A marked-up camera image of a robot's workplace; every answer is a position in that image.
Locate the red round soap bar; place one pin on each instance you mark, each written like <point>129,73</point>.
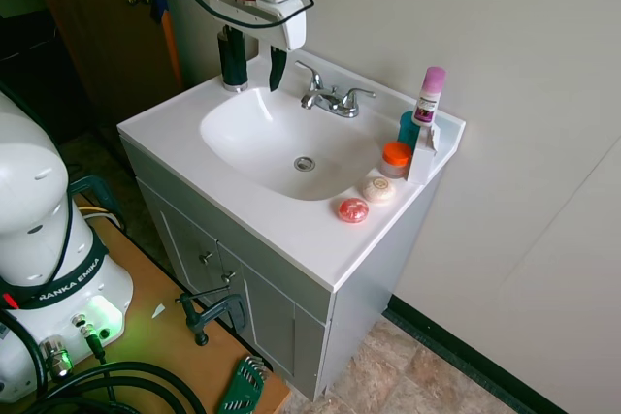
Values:
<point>352,210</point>

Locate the brown wooden door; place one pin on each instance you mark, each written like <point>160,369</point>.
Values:
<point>97,45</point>

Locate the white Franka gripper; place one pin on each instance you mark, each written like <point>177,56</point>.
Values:
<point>291,26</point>

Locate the orange lid cream jar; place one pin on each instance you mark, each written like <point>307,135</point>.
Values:
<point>395,157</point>

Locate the grey vanity cabinet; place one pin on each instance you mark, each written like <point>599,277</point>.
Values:
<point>271,307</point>

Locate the white paper scrap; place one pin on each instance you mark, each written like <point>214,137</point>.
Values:
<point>158,311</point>

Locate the cream round soap bar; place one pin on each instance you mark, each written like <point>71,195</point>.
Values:
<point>378,189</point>

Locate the white vanity sink top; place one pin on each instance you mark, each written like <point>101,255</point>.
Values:
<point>291,239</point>

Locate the chrome faucet spout body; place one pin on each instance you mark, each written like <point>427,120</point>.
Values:
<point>335,103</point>

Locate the chrome sink drain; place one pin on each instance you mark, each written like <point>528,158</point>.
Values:
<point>304,163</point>

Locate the dark green C-clamp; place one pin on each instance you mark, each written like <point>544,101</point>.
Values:
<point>213,314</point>

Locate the black wall baseboard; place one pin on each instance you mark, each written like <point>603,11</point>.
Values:
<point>461,351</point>

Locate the teal plastic cup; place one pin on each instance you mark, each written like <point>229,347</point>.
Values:
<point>407,130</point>

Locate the green hex key set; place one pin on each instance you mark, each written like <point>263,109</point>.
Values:
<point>242,385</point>

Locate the metal cabinet door knob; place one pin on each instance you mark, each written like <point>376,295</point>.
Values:
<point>207,257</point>
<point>228,277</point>

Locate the pink cap roll-on deodorant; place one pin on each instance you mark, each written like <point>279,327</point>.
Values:
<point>429,96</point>

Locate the dark green metal frame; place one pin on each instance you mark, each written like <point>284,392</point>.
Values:
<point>104,191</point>

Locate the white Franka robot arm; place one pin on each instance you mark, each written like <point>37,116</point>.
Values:
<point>29,200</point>

